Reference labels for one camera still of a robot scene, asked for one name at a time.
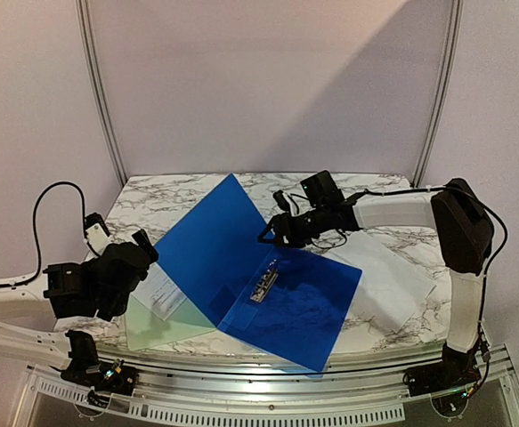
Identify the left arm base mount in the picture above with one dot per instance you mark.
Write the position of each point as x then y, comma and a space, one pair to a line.
103, 379

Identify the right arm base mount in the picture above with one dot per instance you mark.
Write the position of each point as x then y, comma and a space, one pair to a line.
453, 381

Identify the aluminium corner post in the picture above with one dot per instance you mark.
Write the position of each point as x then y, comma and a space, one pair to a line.
450, 45
85, 21

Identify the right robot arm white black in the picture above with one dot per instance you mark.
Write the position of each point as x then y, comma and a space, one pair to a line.
463, 224

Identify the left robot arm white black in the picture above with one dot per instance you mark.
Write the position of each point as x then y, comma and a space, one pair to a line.
63, 290

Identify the left aluminium corner post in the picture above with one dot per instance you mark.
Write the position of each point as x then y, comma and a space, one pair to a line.
85, 21

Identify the green translucent clipboard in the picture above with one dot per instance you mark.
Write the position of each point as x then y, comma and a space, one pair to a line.
145, 330

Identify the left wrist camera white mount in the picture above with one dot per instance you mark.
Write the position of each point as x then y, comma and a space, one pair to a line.
97, 247

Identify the metal folder clip mechanism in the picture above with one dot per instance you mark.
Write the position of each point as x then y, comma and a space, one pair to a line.
268, 276

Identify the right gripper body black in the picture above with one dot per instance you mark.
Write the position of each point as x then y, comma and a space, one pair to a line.
283, 229

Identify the right aluminium corner post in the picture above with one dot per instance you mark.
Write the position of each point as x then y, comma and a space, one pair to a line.
450, 45

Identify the printed white paper sheet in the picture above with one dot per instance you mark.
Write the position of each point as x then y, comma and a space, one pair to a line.
159, 293

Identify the aluminium front rail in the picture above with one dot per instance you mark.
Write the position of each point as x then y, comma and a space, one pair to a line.
363, 390

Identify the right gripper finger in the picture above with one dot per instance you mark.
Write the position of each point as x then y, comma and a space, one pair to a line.
272, 228
276, 240

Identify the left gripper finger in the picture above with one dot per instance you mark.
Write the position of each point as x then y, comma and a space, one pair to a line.
141, 238
95, 227

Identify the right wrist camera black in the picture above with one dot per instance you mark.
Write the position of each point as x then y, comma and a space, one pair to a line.
286, 203

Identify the blue file folder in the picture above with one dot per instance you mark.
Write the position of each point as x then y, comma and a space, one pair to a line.
213, 256

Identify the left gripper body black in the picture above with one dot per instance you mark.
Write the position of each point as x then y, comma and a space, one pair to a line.
119, 308

